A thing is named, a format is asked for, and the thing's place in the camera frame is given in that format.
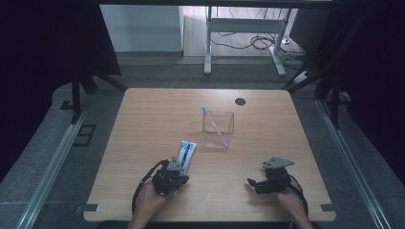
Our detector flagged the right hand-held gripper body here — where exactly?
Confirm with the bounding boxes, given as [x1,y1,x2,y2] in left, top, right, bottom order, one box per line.
[262,156,295,194]

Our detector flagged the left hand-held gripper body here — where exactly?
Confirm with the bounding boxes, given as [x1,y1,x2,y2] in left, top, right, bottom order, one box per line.
[152,156,184,196]

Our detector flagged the blue and white toothpaste tube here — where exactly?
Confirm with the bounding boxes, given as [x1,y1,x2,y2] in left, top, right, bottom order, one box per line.
[176,139,198,177]

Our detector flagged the clear plastic cup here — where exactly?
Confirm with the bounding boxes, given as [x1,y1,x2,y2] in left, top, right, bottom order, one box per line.
[202,110,235,150]

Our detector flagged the pink toothbrush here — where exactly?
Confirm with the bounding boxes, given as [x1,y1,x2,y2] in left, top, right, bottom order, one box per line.
[201,106,229,148]

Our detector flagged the person's left hand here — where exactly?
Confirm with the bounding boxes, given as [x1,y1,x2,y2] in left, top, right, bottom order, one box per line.
[135,180,175,221]

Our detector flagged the person's right hand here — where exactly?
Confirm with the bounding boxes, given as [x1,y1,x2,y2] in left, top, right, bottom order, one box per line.
[275,184,309,220]

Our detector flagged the black metal stand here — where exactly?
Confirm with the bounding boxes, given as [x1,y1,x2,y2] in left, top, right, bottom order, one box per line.
[70,68,127,125]
[283,12,367,130]

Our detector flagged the white power strip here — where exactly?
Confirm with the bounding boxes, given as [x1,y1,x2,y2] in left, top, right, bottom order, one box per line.
[292,71,311,84]

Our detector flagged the dark curtain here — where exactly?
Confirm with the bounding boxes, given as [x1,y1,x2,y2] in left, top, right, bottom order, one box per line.
[305,0,405,176]
[0,0,122,184]

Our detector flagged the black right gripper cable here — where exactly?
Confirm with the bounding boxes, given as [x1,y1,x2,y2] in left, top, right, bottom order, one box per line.
[288,175,309,218]

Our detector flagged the aluminium floor rail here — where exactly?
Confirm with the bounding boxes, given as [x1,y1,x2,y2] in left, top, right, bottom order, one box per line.
[315,98,383,229]
[15,94,94,229]

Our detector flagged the black rectangular floor bracket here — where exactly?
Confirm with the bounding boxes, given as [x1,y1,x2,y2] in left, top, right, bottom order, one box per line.
[72,124,96,147]

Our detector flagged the black floor cables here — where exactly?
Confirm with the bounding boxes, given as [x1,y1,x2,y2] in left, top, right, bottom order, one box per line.
[211,8,309,70]

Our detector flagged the white metal desk frame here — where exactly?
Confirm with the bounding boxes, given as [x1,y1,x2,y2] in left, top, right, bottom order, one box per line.
[203,6,292,77]

